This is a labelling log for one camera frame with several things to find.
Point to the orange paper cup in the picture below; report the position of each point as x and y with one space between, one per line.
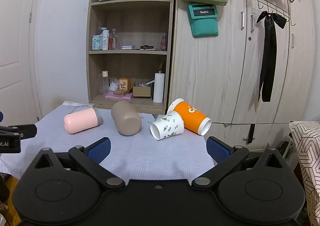
192 116

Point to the clear bottle with beige cap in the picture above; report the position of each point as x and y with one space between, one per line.
105 83

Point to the teal pouch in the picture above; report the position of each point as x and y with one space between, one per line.
203 24

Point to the black tape strip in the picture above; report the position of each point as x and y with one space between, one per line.
250 133

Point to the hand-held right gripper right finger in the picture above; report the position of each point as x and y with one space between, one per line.
217 150

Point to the white leaf print paper cup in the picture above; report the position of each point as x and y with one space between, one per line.
167 126

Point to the small wooden flower box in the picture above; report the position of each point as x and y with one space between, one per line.
125 83

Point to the pink cup with grey lid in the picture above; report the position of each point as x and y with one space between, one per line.
80 121

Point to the geometric patterned cloth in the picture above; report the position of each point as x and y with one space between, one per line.
306 146

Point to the white bottle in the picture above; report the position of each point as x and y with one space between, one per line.
105 40

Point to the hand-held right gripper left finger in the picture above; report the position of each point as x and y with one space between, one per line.
100 150

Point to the pale patterned tablecloth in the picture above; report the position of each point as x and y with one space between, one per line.
150 156

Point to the small white container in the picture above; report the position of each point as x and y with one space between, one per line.
115 85

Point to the small white flat box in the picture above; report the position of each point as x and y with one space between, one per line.
128 47

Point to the pink pad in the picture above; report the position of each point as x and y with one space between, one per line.
118 96

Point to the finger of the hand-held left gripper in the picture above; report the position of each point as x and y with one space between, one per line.
27 131

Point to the wooden shelf unit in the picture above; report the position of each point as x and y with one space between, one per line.
130 2

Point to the black ribbon bow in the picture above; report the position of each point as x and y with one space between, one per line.
268 53

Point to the pink clear bottle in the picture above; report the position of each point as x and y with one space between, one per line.
163 43

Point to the black flat item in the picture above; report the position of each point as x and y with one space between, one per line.
148 47

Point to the white door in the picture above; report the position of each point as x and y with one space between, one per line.
15 40

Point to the clear bottle with red liquid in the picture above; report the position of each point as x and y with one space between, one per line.
113 40

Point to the small cardboard box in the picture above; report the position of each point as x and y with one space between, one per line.
141 92

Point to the white paper slip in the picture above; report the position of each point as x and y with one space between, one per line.
75 104

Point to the taupe cup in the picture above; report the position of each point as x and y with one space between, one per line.
126 118

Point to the wooden wardrobe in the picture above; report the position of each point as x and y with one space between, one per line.
200 78

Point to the yellow cardboard box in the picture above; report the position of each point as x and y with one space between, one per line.
8 206

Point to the white paper roll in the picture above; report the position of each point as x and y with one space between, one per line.
159 88

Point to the teal jar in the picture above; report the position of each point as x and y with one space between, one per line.
97 43

